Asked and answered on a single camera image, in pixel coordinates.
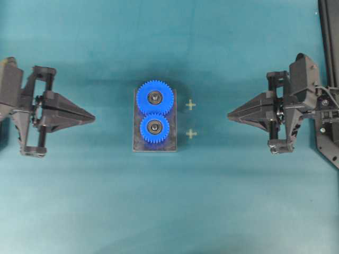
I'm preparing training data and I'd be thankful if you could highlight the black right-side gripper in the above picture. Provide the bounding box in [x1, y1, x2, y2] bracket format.
[227, 53, 320, 154]

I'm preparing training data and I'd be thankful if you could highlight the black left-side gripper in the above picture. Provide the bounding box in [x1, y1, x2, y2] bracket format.
[1, 57, 95, 158]

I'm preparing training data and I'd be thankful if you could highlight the small blue gear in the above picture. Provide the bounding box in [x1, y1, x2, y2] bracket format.
[139, 114, 170, 144]

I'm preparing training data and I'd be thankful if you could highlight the black right-side robot arm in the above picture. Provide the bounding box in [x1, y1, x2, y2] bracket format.
[227, 1, 338, 167]

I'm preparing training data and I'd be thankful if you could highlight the large blue gear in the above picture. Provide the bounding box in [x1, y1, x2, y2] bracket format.
[136, 79, 175, 117]

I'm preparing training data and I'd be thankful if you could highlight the steel threaded shaft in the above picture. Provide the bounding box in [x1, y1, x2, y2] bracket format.
[151, 125, 158, 132]

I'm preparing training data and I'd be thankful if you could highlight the grey metal base plate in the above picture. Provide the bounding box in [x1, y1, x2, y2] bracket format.
[132, 89, 177, 152]

